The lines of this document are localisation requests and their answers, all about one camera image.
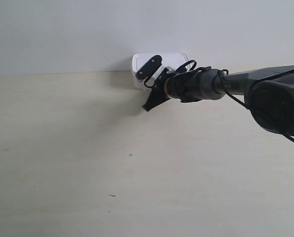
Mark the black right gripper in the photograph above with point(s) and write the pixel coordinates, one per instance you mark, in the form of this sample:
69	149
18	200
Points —
163	90

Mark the white lidded plastic container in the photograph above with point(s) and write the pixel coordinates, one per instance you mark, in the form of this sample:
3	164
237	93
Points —
173	59

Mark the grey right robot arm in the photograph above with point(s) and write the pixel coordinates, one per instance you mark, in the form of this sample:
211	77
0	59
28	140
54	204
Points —
268	93

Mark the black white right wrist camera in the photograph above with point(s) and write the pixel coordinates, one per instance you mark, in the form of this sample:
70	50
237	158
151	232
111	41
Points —
147	69

